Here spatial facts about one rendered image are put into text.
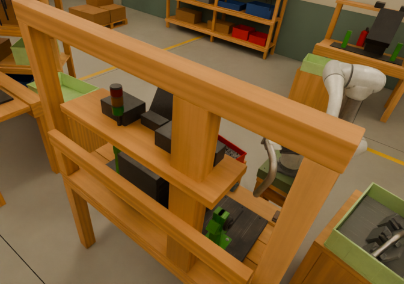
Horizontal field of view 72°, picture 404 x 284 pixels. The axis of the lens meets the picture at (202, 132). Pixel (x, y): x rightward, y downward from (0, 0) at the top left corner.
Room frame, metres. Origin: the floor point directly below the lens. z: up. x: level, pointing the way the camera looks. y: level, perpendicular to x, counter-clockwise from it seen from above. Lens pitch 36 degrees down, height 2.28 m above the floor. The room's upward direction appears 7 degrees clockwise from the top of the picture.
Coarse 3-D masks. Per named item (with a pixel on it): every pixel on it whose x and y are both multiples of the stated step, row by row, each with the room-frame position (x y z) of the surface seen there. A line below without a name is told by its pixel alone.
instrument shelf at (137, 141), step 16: (80, 96) 1.19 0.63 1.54; (96, 96) 1.21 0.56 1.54; (64, 112) 1.08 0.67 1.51; (80, 112) 1.05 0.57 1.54; (96, 112) 1.07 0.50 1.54; (96, 128) 0.95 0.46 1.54; (112, 128) 0.96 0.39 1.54; (128, 128) 0.97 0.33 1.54; (144, 128) 0.99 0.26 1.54; (112, 144) 0.89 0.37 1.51; (128, 144) 0.86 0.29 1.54; (144, 144) 0.88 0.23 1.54; (144, 160) 0.79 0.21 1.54; (160, 160) 0.79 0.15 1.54; (224, 160) 0.84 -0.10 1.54; (176, 176) 0.72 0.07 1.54; (208, 176) 0.74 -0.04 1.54; (224, 176) 0.75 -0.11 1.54; (240, 176) 0.79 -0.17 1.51; (192, 192) 0.66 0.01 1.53; (208, 192) 0.66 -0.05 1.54; (224, 192) 0.68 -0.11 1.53
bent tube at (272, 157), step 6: (264, 138) 0.90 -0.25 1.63; (270, 144) 0.87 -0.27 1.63; (270, 150) 0.84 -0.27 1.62; (270, 156) 0.82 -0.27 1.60; (276, 156) 0.82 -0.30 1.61; (270, 162) 0.81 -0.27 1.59; (276, 162) 0.80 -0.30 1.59; (270, 168) 0.79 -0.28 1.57; (276, 168) 0.79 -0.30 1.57; (270, 174) 0.78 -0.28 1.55; (264, 180) 0.80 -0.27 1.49; (270, 180) 0.78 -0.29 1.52; (264, 186) 0.79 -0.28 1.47; (258, 192) 0.81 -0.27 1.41
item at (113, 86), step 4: (112, 84) 1.00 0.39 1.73; (116, 84) 1.00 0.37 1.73; (120, 84) 1.01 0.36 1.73; (112, 88) 0.97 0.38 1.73; (116, 88) 0.97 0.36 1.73; (120, 88) 0.98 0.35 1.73; (112, 92) 0.97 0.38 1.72; (116, 92) 0.97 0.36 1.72; (120, 92) 0.98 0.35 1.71; (112, 96) 0.97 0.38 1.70; (116, 96) 0.97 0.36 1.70; (120, 96) 0.98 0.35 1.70
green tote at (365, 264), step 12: (372, 192) 1.43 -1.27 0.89; (384, 192) 1.39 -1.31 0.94; (384, 204) 1.36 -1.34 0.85; (396, 204) 1.33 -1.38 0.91; (348, 216) 1.23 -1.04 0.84; (336, 228) 1.03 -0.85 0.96; (336, 240) 0.99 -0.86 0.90; (348, 240) 0.96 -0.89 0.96; (336, 252) 0.97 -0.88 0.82; (348, 252) 0.93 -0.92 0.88; (360, 252) 0.91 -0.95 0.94; (348, 264) 0.91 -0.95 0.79; (360, 264) 0.88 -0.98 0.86; (372, 264) 0.85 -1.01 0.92; (372, 276) 0.83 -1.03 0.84; (384, 276) 0.80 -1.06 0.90; (396, 276) 0.78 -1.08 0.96
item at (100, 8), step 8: (88, 0) 7.31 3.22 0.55; (96, 0) 7.19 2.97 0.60; (104, 0) 7.42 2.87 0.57; (112, 0) 7.68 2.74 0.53; (72, 8) 6.77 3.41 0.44; (80, 8) 6.85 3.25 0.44; (88, 8) 6.94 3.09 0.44; (96, 8) 7.03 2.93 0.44; (104, 8) 7.13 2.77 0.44; (112, 8) 7.21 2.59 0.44; (120, 8) 7.39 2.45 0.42; (80, 16) 6.67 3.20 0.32; (88, 16) 6.56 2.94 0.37; (96, 16) 6.60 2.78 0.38; (104, 16) 6.85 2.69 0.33; (112, 16) 7.11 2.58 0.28; (120, 16) 7.37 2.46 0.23; (104, 24) 6.82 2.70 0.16; (112, 24) 7.06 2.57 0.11; (120, 24) 7.42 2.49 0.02
